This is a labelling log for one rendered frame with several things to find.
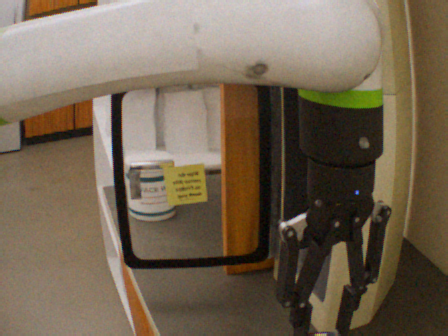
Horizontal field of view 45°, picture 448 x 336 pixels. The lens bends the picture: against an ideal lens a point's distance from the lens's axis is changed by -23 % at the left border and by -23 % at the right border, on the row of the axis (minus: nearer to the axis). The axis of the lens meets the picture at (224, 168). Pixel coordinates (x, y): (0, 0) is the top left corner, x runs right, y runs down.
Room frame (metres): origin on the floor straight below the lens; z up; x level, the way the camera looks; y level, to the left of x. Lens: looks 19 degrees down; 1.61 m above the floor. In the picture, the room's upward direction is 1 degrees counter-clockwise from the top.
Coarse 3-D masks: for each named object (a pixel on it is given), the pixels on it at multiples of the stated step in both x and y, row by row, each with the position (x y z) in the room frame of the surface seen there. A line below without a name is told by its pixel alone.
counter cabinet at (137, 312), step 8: (120, 256) 1.80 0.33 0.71; (128, 280) 1.67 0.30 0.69; (128, 288) 1.72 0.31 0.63; (128, 296) 1.78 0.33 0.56; (136, 296) 1.52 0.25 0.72; (136, 304) 1.56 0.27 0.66; (136, 312) 1.61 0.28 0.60; (144, 312) 1.39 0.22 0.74; (136, 320) 1.67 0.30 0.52; (144, 320) 1.43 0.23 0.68; (136, 328) 1.74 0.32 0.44; (144, 328) 1.47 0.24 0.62
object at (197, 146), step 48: (144, 96) 1.19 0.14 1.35; (192, 96) 1.21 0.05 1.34; (240, 96) 1.22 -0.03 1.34; (144, 144) 1.19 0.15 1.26; (192, 144) 1.21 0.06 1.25; (240, 144) 1.22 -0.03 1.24; (144, 192) 1.19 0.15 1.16; (192, 192) 1.21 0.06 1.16; (240, 192) 1.22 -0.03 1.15; (144, 240) 1.19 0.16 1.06; (192, 240) 1.21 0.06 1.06; (240, 240) 1.22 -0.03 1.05
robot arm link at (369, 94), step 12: (372, 0) 0.56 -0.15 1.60; (384, 24) 0.57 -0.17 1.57; (384, 36) 0.56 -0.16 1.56; (372, 84) 0.55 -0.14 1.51; (312, 96) 0.56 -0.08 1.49; (324, 96) 0.55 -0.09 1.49; (336, 96) 0.55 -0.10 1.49; (348, 96) 0.54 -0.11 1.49; (360, 96) 0.55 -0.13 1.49; (372, 96) 0.55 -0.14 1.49
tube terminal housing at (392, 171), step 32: (384, 0) 0.96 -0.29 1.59; (384, 64) 0.96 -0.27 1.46; (384, 96) 0.96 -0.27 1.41; (384, 128) 0.96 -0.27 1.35; (384, 160) 0.96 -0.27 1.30; (384, 192) 0.96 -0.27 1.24; (384, 256) 0.97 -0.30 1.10; (384, 288) 1.04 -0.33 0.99; (320, 320) 0.97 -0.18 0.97; (352, 320) 0.95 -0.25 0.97
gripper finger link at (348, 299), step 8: (344, 288) 0.61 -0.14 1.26; (352, 288) 0.60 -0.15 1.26; (344, 296) 0.60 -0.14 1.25; (352, 296) 0.58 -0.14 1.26; (344, 304) 0.60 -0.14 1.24; (352, 304) 0.58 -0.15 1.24; (344, 312) 0.59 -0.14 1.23; (352, 312) 0.58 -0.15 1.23; (336, 320) 0.61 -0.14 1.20; (344, 320) 0.59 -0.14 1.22; (336, 328) 0.61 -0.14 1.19; (344, 328) 0.58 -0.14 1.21
